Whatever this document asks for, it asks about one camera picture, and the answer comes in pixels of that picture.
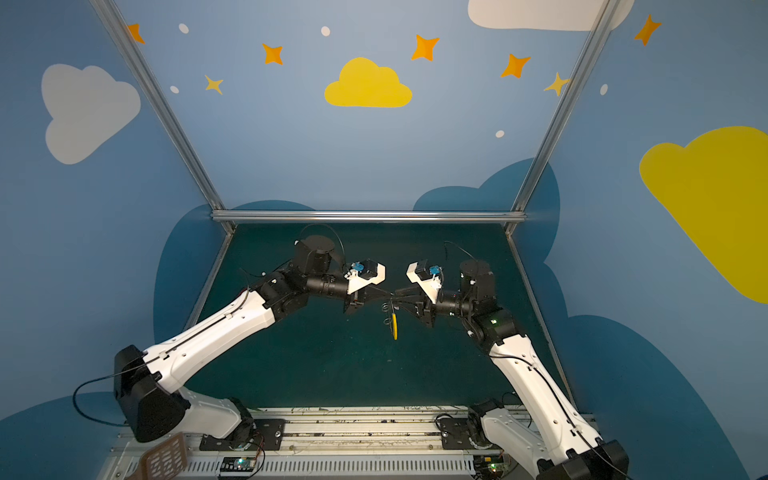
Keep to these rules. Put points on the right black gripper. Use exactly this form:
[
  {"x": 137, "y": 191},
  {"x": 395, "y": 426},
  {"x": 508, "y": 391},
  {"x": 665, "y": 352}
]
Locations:
[{"x": 427, "y": 307}]

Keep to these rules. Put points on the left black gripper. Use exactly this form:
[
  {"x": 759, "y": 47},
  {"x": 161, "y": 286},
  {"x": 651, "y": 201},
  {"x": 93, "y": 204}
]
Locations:
[{"x": 351, "y": 297}]

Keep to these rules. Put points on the large keyring with yellow grip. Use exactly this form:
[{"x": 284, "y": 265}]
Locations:
[{"x": 390, "y": 308}]

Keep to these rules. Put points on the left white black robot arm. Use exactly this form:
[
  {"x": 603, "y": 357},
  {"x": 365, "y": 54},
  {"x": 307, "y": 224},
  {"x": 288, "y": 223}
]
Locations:
[{"x": 149, "y": 385}]

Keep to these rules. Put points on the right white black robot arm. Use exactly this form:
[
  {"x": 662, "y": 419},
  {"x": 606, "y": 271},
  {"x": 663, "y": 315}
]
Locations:
[{"x": 560, "y": 444}]

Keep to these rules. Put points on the right green circuit board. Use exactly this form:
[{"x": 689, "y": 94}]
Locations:
[{"x": 490, "y": 467}]

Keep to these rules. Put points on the green circuit board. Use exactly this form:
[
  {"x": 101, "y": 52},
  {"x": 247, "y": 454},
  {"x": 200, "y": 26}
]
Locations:
[
  {"x": 490, "y": 467},
  {"x": 238, "y": 467}
]

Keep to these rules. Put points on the left green circuit board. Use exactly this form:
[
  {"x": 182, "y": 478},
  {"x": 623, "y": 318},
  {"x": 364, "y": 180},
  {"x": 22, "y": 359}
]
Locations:
[{"x": 238, "y": 467}]

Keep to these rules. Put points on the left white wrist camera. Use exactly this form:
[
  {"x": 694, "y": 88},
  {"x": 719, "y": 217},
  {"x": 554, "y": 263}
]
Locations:
[{"x": 364, "y": 273}]

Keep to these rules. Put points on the right floor aluminium rail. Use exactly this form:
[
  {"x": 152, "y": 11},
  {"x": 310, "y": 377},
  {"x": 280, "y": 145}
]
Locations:
[{"x": 539, "y": 316}]

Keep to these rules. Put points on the floor aluminium rail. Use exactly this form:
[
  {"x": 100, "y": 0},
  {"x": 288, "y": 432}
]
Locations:
[
  {"x": 539, "y": 316},
  {"x": 195, "y": 314}
]

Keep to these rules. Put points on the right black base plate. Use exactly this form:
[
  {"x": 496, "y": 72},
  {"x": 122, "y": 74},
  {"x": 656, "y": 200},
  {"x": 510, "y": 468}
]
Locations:
[{"x": 461, "y": 434}]

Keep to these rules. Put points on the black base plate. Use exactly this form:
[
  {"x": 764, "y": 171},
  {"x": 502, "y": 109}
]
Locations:
[
  {"x": 461, "y": 434},
  {"x": 258, "y": 435}
]

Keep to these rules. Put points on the aluminium mounting rail bed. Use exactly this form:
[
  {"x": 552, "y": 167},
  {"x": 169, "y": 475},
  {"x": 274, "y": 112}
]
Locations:
[{"x": 335, "y": 431}]

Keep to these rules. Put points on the back aluminium frame bar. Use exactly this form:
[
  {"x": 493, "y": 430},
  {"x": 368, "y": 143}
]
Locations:
[{"x": 421, "y": 217}]

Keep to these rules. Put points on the left floor aluminium rail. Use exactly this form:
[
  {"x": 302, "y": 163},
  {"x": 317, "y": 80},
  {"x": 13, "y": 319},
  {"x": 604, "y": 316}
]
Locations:
[{"x": 195, "y": 314}]

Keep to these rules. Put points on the white slotted cable duct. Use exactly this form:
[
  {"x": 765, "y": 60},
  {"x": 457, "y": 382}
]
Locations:
[{"x": 287, "y": 466}]

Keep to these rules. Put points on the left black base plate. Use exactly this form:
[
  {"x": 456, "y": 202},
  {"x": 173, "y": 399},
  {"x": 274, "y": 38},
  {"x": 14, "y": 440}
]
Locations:
[{"x": 258, "y": 435}]

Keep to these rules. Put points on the right aluminium frame post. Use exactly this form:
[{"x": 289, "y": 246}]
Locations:
[{"x": 583, "y": 68}]

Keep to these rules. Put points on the aluminium frame post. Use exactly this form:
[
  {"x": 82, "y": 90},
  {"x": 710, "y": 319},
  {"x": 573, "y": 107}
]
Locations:
[
  {"x": 583, "y": 68},
  {"x": 113, "y": 21}
]

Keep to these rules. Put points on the left aluminium frame post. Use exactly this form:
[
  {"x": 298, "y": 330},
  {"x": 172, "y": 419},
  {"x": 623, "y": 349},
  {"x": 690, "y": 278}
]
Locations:
[{"x": 113, "y": 21}]

